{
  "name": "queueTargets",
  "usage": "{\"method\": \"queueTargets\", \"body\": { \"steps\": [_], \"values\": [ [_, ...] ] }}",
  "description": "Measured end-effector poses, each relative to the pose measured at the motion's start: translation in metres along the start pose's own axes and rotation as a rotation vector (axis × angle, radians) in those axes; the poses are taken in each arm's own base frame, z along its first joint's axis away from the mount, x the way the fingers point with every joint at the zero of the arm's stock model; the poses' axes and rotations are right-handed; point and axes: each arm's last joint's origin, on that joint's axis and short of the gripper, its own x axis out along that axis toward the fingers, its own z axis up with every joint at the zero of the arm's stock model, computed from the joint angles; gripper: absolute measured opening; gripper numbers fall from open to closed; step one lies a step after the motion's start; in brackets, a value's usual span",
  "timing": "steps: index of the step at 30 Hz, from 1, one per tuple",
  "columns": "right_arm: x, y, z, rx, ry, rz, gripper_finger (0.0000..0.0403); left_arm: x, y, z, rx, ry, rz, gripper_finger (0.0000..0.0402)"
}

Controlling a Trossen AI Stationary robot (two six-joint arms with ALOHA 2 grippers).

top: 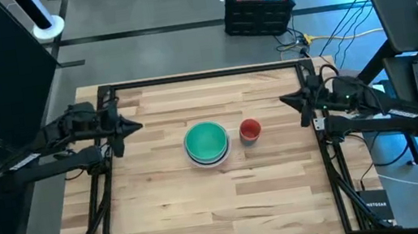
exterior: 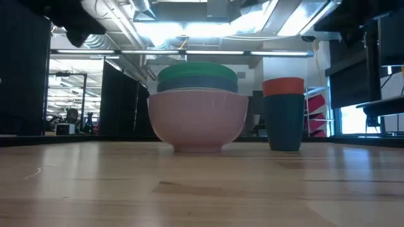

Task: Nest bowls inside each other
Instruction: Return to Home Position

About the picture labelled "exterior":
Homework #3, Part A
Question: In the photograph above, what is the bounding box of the dark blue bowl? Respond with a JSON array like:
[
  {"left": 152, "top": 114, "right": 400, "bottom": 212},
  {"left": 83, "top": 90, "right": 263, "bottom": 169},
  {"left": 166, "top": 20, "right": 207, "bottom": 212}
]
[{"left": 157, "top": 74, "right": 239, "bottom": 94}]

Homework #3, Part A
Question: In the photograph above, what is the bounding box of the green bowl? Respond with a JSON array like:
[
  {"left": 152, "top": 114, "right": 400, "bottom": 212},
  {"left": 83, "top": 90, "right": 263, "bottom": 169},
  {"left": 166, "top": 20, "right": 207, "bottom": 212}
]
[{"left": 157, "top": 61, "right": 239, "bottom": 84}]

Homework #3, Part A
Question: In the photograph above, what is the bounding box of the orange plastic cup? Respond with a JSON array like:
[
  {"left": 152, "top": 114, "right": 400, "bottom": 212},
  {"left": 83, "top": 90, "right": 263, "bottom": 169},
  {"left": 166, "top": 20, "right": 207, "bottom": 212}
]
[{"left": 262, "top": 77, "right": 306, "bottom": 98}]

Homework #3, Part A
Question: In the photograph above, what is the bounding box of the white shelf rack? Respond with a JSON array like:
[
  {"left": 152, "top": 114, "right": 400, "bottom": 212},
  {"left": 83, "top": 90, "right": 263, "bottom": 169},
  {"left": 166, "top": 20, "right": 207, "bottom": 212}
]
[{"left": 304, "top": 85, "right": 335, "bottom": 137}]

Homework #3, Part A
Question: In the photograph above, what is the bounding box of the black shelf board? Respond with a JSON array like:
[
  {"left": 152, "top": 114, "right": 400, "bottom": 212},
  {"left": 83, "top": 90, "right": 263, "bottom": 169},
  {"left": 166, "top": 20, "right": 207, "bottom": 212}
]
[{"left": 355, "top": 94, "right": 404, "bottom": 117}]

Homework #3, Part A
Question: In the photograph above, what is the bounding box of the pink bowl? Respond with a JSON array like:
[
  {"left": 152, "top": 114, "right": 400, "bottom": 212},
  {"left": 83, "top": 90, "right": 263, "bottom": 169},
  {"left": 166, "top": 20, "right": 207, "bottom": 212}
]
[{"left": 146, "top": 89, "right": 249, "bottom": 154}]

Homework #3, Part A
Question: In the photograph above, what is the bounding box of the long LED light bar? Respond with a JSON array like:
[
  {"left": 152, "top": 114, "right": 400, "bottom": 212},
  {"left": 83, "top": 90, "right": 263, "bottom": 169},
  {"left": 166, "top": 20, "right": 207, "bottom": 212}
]
[{"left": 50, "top": 49, "right": 315, "bottom": 58}]

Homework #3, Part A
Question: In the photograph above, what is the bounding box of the black room divider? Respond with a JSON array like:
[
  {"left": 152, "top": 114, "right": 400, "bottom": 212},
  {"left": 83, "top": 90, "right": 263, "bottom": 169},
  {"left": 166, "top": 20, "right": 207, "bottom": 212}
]
[{"left": 99, "top": 59, "right": 155, "bottom": 137}]

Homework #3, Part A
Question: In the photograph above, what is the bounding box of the dark teal plastic cup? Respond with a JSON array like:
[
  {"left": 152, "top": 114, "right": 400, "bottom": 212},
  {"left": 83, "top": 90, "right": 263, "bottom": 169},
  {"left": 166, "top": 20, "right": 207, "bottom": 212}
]
[{"left": 263, "top": 93, "right": 306, "bottom": 152}]

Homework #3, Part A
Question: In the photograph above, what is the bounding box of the dark bottle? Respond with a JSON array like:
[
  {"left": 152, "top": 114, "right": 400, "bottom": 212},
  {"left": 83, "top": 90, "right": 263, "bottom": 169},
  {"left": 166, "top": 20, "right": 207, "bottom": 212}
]
[{"left": 83, "top": 112, "right": 95, "bottom": 134}]

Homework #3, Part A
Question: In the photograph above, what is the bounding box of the person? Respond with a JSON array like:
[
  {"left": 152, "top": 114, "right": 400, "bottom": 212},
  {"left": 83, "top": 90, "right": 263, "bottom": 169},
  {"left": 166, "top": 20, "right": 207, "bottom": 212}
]
[{"left": 47, "top": 107, "right": 83, "bottom": 132}]

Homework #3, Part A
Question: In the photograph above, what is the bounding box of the small white box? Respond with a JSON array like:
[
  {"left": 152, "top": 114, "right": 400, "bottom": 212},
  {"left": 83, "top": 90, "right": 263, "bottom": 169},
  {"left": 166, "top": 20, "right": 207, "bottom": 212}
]
[{"left": 55, "top": 123, "right": 76, "bottom": 136}]

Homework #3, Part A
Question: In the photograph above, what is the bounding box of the tall black partition panel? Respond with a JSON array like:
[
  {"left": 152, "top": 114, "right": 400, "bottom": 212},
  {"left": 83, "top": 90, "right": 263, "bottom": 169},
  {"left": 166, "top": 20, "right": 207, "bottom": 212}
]
[{"left": 0, "top": 0, "right": 52, "bottom": 136}]

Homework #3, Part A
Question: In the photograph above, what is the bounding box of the black monitor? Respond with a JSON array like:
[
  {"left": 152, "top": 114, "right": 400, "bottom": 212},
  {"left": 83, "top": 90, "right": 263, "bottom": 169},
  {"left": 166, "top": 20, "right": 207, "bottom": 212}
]
[{"left": 377, "top": 9, "right": 404, "bottom": 67}]

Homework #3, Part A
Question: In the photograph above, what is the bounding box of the black pipe frame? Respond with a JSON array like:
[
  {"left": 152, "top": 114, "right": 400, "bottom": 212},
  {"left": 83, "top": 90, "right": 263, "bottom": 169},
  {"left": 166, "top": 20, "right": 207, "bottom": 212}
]
[{"left": 49, "top": 71, "right": 88, "bottom": 127}]

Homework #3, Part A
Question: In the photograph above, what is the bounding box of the silver ceiling duct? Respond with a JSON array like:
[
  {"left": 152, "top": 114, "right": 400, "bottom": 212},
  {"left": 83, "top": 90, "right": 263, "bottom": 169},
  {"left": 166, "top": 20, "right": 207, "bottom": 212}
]
[{"left": 129, "top": 0, "right": 157, "bottom": 21}]

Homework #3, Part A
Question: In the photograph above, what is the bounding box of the black table edge frame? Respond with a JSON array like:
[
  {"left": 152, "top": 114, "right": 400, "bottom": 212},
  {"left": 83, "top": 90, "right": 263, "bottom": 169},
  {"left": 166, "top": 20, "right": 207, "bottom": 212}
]
[{"left": 0, "top": 134, "right": 404, "bottom": 148}]

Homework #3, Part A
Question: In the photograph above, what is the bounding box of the black wall panel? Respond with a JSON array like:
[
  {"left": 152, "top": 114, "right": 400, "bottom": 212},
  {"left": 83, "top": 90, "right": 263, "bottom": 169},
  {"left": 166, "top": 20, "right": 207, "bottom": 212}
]
[{"left": 324, "top": 40, "right": 381, "bottom": 110}]

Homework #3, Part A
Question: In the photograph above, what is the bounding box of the black vertical post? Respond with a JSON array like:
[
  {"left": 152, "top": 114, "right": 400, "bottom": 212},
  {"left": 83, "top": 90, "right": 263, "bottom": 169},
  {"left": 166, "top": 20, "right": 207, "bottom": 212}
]
[{"left": 362, "top": 18, "right": 383, "bottom": 102}]

